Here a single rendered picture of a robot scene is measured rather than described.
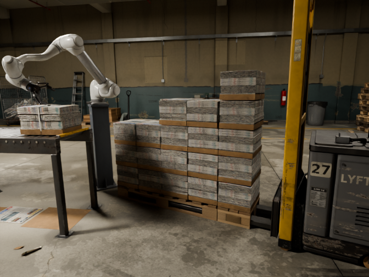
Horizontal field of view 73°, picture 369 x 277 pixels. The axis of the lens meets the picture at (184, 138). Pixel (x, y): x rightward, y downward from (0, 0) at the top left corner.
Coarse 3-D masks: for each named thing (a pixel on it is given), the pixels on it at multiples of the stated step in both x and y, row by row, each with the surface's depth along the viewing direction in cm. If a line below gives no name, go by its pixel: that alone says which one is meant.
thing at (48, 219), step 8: (48, 208) 252; (56, 208) 251; (40, 216) 236; (48, 216) 236; (56, 216) 236; (72, 216) 235; (80, 216) 235; (24, 224) 222; (32, 224) 222; (40, 224) 221; (48, 224) 221; (56, 224) 221; (72, 224) 221
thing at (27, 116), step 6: (18, 108) 202; (24, 108) 201; (30, 108) 200; (24, 114) 202; (30, 114) 202; (24, 120) 203; (30, 120) 203; (36, 120) 202; (24, 126) 205; (30, 126) 204; (36, 126) 203
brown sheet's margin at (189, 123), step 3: (189, 123) 220; (192, 123) 218; (195, 123) 217; (198, 123) 215; (201, 123) 214; (204, 123) 213; (207, 123) 211; (210, 123) 210; (213, 123) 209; (216, 123) 207; (198, 126) 216; (201, 126) 215; (204, 126) 213; (207, 126) 212; (210, 126) 211; (213, 126) 209; (216, 126) 208
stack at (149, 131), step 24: (144, 120) 273; (120, 144) 264; (168, 144) 235; (192, 144) 222; (216, 144) 211; (120, 168) 268; (168, 168) 239; (192, 168) 226; (216, 168) 215; (120, 192) 274; (144, 192) 258; (192, 192) 231; (216, 192) 219; (216, 216) 223
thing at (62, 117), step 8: (72, 104) 224; (48, 112) 200; (56, 112) 198; (64, 112) 205; (72, 112) 214; (48, 120) 200; (56, 120) 199; (64, 120) 202; (72, 120) 214; (80, 120) 225; (48, 128) 202; (56, 128) 201; (64, 128) 203
